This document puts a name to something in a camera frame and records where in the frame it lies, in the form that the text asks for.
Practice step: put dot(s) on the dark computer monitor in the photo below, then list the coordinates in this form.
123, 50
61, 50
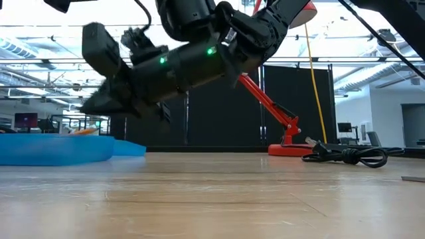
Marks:
26, 121

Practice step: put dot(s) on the black ceiling fixture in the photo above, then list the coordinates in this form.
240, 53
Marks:
388, 36

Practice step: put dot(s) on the blue plastic supply box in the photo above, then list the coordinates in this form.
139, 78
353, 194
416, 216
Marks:
50, 149

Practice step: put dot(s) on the orange pencil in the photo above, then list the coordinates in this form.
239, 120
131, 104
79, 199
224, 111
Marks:
84, 131

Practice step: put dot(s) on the small black monitor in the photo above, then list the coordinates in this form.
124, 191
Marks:
344, 127

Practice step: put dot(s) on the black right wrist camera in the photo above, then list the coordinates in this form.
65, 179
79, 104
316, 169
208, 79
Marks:
142, 46

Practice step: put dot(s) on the red desk lamp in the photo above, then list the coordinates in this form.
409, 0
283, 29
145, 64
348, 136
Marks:
265, 99

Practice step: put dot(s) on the long ceiling light strip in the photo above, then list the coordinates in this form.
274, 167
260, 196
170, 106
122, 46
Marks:
348, 59

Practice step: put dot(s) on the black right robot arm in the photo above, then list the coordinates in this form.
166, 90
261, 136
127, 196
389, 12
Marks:
252, 33

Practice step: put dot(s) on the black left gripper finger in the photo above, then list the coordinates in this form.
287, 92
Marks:
61, 5

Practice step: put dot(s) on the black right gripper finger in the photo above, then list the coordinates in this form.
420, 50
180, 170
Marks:
166, 113
103, 103

